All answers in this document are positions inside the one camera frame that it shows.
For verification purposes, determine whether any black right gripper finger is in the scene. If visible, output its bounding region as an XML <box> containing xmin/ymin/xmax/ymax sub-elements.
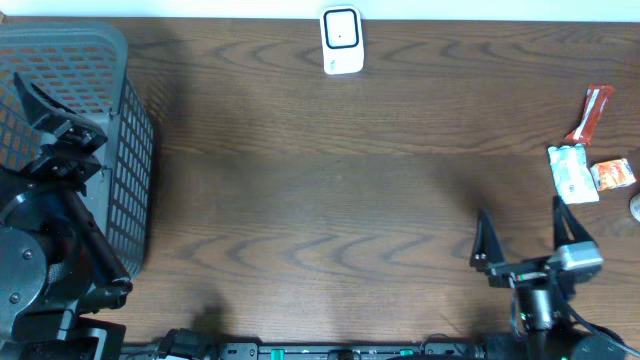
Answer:
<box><xmin>472</xmin><ymin>209</ymin><xmax>505</xmax><ymax>266</ymax></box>
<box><xmin>552</xmin><ymin>195</ymin><xmax>594</xmax><ymax>250</ymax></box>

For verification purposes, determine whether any teal white wipes packet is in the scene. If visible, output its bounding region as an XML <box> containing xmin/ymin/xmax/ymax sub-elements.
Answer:
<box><xmin>547</xmin><ymin>144</ymin><xmax>599</xmax><ymax>204</ymax></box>

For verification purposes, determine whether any white barcode scanner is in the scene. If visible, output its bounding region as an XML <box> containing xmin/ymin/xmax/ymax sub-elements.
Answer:
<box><xmin>319</xmin><ymin>6</ymin><xmax>365</xmax><ymax>75</ymax></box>

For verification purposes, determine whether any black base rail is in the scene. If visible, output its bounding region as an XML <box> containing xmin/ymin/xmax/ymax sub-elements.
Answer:
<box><xmin>119</xmin><ymin>329</ymin><xmax>486</xmax><ymax>360</ymax></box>

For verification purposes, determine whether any grey plastic mesh basket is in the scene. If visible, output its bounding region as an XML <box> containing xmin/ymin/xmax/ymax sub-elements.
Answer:
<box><xmin>1</xmin><ymin>22</ymin><xmax>155</xmax><ymax>276</ymax></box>

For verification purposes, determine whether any green lid white jar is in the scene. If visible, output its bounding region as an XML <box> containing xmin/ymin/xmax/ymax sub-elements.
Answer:
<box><xmin>629</xmin><ymin>194</ymin><xmax>640</xmax><ymax>221</ymax></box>

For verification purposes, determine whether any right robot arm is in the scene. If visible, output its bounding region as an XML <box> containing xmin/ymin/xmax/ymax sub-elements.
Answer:
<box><xmin>469</xmin><ymin>196</ymin><xmax>639</xmax><ymax>359</ymax></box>

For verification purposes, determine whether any orange Kleenex tissue pack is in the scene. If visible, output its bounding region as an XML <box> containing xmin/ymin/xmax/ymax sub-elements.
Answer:
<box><xmin>590</xmin><ymin>158</ymin><xmax>636</xmax><ymax>191</ymax></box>

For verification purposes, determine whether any red white snack packet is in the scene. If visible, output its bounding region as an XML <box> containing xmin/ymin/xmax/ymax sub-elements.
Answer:
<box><xmin>565</xmin><ymin>85</ymin><xmax>616</xmax><ymax>145</ymax></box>

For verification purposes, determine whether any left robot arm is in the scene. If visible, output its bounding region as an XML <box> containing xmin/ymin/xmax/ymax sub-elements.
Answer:
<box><xmin>1</xmin><ymin>73</ymin><xmax>132</xmax><ymax>359</ymax></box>

